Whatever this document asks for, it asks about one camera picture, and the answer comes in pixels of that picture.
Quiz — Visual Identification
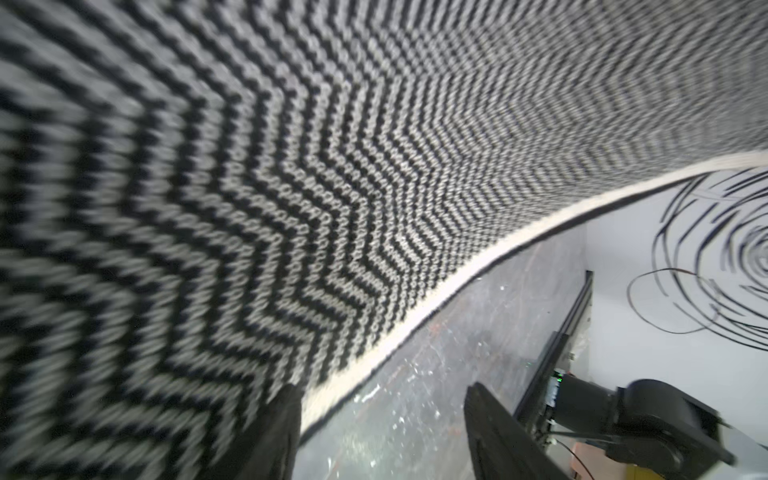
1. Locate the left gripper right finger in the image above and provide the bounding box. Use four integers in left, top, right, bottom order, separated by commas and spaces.
464, 382, 567, 480

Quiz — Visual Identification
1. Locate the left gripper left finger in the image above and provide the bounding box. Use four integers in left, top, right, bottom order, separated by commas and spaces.
202, 384, 303, 480

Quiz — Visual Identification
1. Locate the black white patterned knit scarf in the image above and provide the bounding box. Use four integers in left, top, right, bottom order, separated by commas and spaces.
1, 1, 767, 479

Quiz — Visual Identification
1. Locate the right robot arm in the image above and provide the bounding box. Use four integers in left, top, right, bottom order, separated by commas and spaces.
552, 375, 736, 479

